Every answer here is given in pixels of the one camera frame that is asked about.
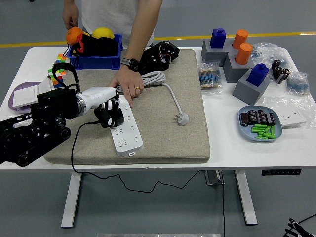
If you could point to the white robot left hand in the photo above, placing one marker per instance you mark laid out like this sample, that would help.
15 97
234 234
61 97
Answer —
101 95

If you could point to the person's left hand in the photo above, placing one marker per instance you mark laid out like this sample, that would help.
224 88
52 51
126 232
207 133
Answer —
128 82

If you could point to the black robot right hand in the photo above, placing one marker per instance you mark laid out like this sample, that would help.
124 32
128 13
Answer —
297 230

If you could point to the person's right hand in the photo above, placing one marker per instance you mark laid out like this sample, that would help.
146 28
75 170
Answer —
70 15

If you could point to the black plug adapter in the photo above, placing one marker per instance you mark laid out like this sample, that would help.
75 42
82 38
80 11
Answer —
120 116

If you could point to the white power strip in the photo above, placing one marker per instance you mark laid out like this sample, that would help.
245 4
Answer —
128 138

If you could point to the person's left forearm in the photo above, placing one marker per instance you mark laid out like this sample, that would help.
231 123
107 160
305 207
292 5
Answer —
142 32

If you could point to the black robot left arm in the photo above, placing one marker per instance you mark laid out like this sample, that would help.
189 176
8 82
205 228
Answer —
37 138

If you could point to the person's right forearm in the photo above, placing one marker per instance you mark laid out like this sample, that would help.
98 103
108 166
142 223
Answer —
69 2

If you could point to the black wristwatch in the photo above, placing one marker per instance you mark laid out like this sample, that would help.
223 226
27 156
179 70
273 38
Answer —
133 64

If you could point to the orange fruit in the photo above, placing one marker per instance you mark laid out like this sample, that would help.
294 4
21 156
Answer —
72 35

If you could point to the blue plastic bin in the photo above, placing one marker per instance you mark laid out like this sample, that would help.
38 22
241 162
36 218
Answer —
96 63

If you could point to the yellow lemon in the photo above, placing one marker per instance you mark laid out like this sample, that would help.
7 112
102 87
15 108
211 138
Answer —
102 32

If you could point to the black pouch red trim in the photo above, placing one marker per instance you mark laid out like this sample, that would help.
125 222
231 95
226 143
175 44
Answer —
98 47

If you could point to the small colourful puzzle cube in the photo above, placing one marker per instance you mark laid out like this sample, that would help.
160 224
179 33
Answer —
61 58

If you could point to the large colourful puzzle cube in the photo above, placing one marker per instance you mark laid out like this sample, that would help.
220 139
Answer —
53 76

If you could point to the grey-brown mat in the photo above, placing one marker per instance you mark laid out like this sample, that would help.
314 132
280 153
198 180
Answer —
153 138

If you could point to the black table control panel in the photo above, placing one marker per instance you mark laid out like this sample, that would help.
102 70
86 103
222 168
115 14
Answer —
281 172

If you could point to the white table leg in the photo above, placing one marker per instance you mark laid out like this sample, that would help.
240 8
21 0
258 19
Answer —
245 197
71 202

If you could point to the bag of blue resistors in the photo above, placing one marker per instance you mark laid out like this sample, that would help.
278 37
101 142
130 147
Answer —
209 79
297 85
266 53

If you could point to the grey block holder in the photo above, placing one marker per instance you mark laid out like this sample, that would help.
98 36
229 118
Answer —
247 93
233 71
212 55

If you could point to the purple tray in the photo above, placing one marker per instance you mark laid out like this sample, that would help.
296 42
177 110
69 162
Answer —
11 106

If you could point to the blue square peg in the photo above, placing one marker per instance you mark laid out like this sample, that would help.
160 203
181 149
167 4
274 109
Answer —
217 38
256 75

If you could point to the blue-grey plate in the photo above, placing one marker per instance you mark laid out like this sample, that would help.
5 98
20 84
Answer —
245 134

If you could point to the orange cylinder peg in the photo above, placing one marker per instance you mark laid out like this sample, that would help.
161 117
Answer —
240 38
243 54

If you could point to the clear plastic bag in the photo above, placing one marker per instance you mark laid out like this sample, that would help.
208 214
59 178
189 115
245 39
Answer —
271 103

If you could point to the white wall switch panel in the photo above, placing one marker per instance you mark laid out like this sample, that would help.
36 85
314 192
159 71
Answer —
24 97
44 86

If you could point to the metal bracket under table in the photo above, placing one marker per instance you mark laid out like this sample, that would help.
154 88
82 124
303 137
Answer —
212 179

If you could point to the white wall socket panel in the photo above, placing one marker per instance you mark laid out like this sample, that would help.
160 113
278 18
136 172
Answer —
291 118

